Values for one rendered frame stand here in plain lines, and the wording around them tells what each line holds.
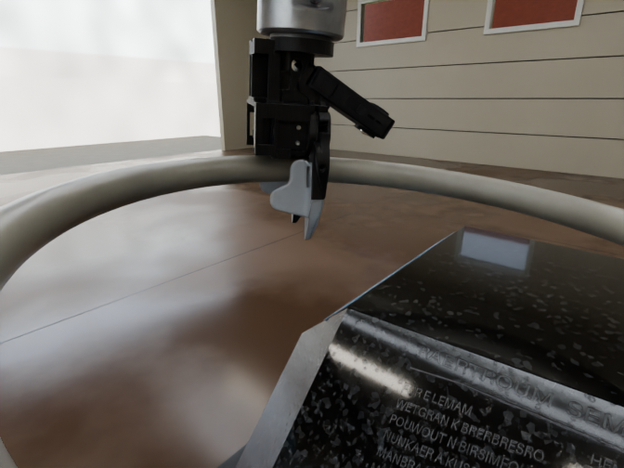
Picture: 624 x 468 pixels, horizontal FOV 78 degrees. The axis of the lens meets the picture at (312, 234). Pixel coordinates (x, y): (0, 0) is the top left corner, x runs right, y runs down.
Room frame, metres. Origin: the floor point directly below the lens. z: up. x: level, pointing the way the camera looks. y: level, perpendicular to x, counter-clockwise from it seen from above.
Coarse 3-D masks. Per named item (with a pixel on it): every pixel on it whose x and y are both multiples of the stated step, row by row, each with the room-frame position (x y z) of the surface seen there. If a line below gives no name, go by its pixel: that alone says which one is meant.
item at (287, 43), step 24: (264, 48) 0.42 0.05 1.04; (288, 48) 0.41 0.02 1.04; (312, 48) 0.42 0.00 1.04; (264, 72) 0.44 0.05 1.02; (288, 72) 0.43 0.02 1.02; (264, 96) 0.44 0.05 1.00; (288, 96) 0.43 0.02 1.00; (312, 96) 0.44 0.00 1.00; (264, 120) 0.42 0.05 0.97; (288, 120) 0.41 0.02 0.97; (312, 120) 0.42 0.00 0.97; (264, 144) 0.41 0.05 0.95; (288, 144) 0.42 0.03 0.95; (312, 144) 0.42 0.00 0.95
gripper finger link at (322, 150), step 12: (324, 132) 0.43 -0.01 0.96; (324, 144) 0.41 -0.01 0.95; (312, 156) 0.42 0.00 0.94; (324, 156) 0.41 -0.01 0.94; (312, 168) 0.42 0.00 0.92; (324, 168) 0.41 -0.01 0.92; (312, 180) 0.41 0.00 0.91; (324, 180) 0.41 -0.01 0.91; (312, 192) 0.41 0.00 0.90; (324, 192) 0.41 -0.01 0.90
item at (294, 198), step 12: (300, 168) 0.42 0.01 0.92; (300, 180) 0.42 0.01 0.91; (276, 192) 0.41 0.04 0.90; (288, 192) 0.42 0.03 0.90; (300, 192) 0.42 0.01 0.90; (276, 204) 0.41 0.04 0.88; (288, 204) 0.41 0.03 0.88; (300, 204) 0.42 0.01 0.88; (312, 204) 0.41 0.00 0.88; (312, 216) 0.42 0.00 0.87; (312, 228) 0.42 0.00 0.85
